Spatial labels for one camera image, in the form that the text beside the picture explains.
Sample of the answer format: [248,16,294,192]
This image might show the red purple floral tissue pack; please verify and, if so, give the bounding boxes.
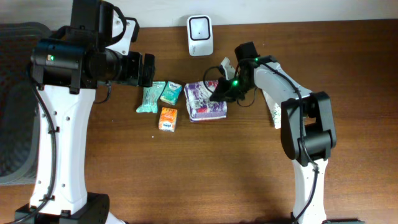
[183,80,228,122]

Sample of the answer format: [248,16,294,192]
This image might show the mint toilet tissue wipes pack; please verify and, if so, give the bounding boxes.
[136,81,166,113]

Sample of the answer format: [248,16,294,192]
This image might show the teal tissue pack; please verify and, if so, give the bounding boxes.
[160,81,182,105]

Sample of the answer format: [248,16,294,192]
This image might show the white tube with cork cap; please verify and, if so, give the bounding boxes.
[262,90,281,129]

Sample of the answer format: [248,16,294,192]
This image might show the orange tissue pack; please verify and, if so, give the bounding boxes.
[159,107,178,132]

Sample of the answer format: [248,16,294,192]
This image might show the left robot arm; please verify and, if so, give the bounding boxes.
[14,1,155,223]

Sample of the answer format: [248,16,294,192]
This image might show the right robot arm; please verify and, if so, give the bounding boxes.
[210,42,336,223]

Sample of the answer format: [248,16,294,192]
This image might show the white barcode scanner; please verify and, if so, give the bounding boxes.
[187,15,214,57]

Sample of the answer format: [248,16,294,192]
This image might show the grey plastic mesh basket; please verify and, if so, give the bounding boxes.
[1,22,51,186]

